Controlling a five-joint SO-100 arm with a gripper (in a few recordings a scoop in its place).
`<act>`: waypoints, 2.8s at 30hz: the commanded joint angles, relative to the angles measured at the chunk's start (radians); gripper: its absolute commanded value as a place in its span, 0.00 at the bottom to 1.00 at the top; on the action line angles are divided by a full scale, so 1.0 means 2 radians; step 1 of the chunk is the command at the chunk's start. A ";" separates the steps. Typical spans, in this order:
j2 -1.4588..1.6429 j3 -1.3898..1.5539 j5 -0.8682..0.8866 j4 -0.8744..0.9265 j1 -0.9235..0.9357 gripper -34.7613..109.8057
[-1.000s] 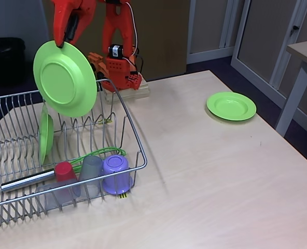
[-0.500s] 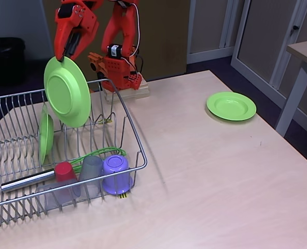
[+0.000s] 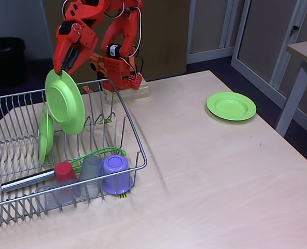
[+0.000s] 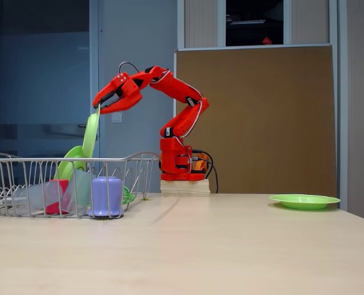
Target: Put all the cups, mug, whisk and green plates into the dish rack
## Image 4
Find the black cable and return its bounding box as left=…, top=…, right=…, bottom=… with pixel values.
left=191, top=156, right=219, bottom=194
left=191, top=149, right=214, bottom=179

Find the glass office door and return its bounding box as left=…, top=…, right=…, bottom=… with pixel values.
left=0, top=0, right=100, bottom=191

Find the metal wire dish rack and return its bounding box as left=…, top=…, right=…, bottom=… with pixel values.
left=0, top=151, right=161, bottom=219

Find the green whisk with steel handle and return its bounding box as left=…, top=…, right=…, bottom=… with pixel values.
left=0, top=185, right=137, bottom=210

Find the orange plastic clamp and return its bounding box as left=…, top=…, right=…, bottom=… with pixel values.
left=194, top=153, right=209, bottom=172

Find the green plastic plate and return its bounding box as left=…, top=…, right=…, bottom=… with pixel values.
left=53, top=145, right=87, bottom=181
left=269, top=194, right=341, bottom=211
left=82, top=106, right=101, bottom=159

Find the dark door handle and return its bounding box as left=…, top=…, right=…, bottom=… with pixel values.
left=77, top=123, right=98, bottom=141

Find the red plastic cup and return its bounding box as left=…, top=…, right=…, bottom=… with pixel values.
left=45, top=179, right=71, bottom=215

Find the wooden base block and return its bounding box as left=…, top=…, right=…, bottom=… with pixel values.
left=160, top=179, right=211, bottom=197

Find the white spiral notebook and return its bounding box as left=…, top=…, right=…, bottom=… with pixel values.
left=229, top=18, right=266, bottom=25

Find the brown cork board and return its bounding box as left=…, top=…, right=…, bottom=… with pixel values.
left=173, top=44, right=337, bottom=197

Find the purple plastic mug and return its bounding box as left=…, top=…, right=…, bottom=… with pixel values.
left=87, top=176, right=127, bottom=219

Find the grey translucent plastic cup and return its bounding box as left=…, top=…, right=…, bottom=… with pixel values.
left=11, top=181, right=63, bottom=216
left=61, top=170, right=97, bottom=217

